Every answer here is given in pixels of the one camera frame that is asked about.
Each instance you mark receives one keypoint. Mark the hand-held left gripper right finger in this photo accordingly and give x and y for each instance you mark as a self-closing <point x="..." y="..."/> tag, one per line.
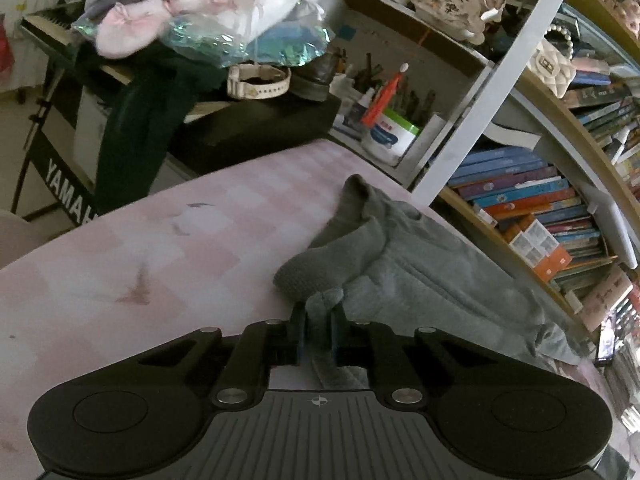
<point x="335" y="337"/>

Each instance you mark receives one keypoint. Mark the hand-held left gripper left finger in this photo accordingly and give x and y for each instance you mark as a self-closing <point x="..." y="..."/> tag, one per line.
<point x="299" y="337"/>

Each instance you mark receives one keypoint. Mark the grey hoodie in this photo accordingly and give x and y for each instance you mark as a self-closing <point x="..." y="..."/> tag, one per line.
<point x="425" y="280"/>

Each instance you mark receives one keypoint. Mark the bagged pink plush clothes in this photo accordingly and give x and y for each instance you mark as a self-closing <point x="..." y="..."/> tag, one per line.
<point x="210" y="5"/>

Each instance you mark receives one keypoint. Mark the pink cartoon desk mat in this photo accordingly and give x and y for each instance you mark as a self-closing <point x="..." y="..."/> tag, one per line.
<point x="125" y="260"/>

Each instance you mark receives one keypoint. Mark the white jar blue label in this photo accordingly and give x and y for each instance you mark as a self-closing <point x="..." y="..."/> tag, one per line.
<point x="390" y="137"/>

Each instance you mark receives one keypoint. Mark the black box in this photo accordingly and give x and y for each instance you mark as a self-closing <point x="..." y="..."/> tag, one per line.
<point x="250" y="130"/>

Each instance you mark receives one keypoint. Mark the orange white box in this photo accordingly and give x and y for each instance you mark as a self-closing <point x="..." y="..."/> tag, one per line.
<point x="532" y="242"/>

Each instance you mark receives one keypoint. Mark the row of colourful slanted books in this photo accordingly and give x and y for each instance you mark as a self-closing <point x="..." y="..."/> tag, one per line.
<point x="525" y="195"/>

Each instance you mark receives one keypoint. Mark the orange tube with white cap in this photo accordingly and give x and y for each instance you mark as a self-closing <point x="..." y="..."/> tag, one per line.
<point x="382" y="100"/>

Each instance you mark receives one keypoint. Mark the bundle of pens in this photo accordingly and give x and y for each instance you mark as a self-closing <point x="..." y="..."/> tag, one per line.
<point x="400" y="95"/>

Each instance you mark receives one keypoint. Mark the white watch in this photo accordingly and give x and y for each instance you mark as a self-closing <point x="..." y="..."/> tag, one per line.
<point x="257" y="82"/>

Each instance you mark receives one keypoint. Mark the dark brown leather object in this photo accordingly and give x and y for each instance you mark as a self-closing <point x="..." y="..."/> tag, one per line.
<point x="315" y="77"/>

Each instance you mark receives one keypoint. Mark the black smartphone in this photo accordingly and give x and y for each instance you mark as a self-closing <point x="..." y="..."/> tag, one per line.
<point x="606" y="342"/>

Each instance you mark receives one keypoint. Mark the dark green cloth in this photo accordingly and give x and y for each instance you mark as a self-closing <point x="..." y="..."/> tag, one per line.
<point x="145" y="110"/>

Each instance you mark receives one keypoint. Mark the white side shelf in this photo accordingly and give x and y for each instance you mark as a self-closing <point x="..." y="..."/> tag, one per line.
<point x="400" y="25"/>

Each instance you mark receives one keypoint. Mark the white quilted handbag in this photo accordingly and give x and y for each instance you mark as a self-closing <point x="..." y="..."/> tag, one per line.
<point x="552" y="67"/>

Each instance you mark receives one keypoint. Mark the white wooden bookshelf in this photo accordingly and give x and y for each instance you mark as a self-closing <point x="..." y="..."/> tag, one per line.
<point x="520" y="40"/>

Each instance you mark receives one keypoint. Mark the row of thin paperback books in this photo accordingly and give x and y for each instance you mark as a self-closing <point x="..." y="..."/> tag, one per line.
<point x="605" y="110"/>

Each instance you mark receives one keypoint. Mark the black electric keyboard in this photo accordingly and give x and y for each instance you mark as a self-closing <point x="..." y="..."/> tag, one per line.
<point x="55" y="60"/>

